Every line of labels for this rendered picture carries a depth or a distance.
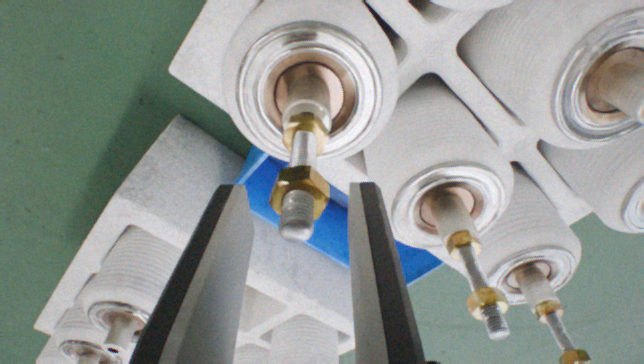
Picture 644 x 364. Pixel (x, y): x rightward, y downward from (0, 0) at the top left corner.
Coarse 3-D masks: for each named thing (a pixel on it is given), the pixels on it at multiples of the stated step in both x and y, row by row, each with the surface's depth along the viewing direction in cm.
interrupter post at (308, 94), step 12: (300, 84) 16; (312, 84) 15; (324, 84) 16; (288, 96) 15; (300, 96) 14; (312, 96) 14; (324, 96) 15; (288, 108) 14; (300, 108) 14; (312, 108) 14; (324, 108) 14; (288, 120) 14; (324, 120) 14
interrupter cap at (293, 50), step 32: (288, 32) 15; (320, 32) 15; (256, 64) 16; (288, 64) 16; (320, 64) 16; (352, 64) 16; (256, 96) 17; (352, 96) 17; (256, 128) 18; (352, 128) 18
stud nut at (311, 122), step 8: (296, 120) 13; (304, 120) 13; (312, 120) 13; (320, 120) 13; (288, 128) 13; (296, 128) 13; (304, 128) 13; (312, 128) 13; (320, 128) 13; (288, 136) 13; (320, 136) 13; (328, 136) 13; (288, 144) 13; (320, 144) 13; (320, 152) 14
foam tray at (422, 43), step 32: (224, 0) 20; (256, 0) 20; (384, 0) 20; (416, 0) 28; (192, 32) 21; (224, 32) 21; (384, 32) 30; (416, 32) 21; (448, 32) 21; (192, 64) 23; (416, 64) 23; (448, 64) 23; (480, 96) 24; (512, 128) 26; (352, 160) 29; (512, 160) 28; (544, 160) 28; (544, 192) 34; (576, 192) 31; (448, 256) 35
